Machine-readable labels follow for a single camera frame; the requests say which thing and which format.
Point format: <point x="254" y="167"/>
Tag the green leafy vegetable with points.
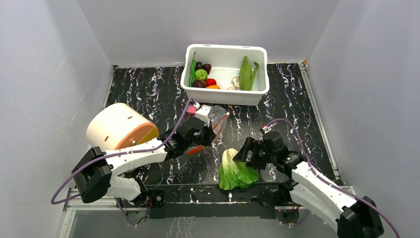
<point x="247" y="74"/>

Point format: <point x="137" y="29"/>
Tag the pink small cube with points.
<point x="191" y="110"/>

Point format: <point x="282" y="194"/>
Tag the green napa cabbage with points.
<point x="232" y="174"/>

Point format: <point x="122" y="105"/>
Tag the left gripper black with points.
<point x="210" y="135"/>

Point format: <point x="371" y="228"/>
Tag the beige mushroom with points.
<point x="235" y="84"/>

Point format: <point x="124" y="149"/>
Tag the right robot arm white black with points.
<point x="349" y="217"/>

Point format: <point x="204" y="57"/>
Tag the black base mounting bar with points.
<point x="261" y="199"/>

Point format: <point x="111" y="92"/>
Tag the green bumpy fruit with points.
<point x="201" y="74"/>

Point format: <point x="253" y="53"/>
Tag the white cylindrical drum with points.
<point x="119" y="126"/>

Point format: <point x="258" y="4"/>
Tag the long green chili pepper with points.
<point x="192" y="70"/>

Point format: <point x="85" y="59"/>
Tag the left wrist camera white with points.
<point x="202" y="113"/>

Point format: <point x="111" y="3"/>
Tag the clear zip top bag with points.
<point x="218" y="119"/>

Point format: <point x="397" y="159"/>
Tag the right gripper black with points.
<point x="252" y="155"/>

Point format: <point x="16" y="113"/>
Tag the dark red fruit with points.
<point x="207" y="68"/>

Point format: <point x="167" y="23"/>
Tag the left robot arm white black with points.
<point x="98" y="173"/>

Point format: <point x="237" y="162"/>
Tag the dark purple fruit front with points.
<point x="198" y="84"/>

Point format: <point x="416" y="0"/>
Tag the orange fruit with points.
<point x="213" y="87"/>

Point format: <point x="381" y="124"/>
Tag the red tomato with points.
<point x="210" y="82"/>

